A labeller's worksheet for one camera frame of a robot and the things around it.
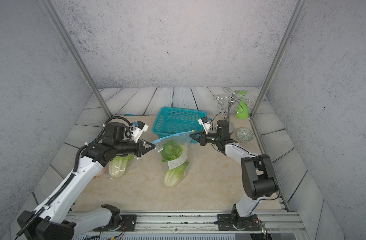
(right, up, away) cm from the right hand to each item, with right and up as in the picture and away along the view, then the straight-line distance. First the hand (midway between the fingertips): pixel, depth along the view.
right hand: (192, 135), depth 84 cm
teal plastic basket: (-16, +9, +34) cm, 39 cm away
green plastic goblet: (+29, +15, +3) cm, 33 cm away
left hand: (-17, -4, -14) cm, 23 cm away
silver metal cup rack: (+12, +5, -6) cm, 15 cm away
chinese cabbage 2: (-10, -22, -3) cm, 24 cm away
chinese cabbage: (-11, -7, -5) cm, 14 cm away
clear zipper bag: (-6, -2, -1) cm, 6 cm away
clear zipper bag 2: (-37, -19, +9) cm, 42 cm away
